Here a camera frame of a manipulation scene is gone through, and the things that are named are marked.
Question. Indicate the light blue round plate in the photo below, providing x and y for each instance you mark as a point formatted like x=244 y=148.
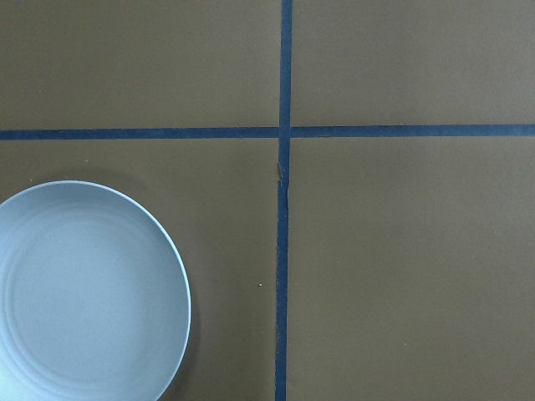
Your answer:
x=95 y=301

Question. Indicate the horizontal blue tape strip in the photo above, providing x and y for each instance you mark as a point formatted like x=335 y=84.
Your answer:
x=301 y=132

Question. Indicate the vertical blue tape strip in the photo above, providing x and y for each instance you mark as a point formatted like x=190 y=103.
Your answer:
x=284 y=138

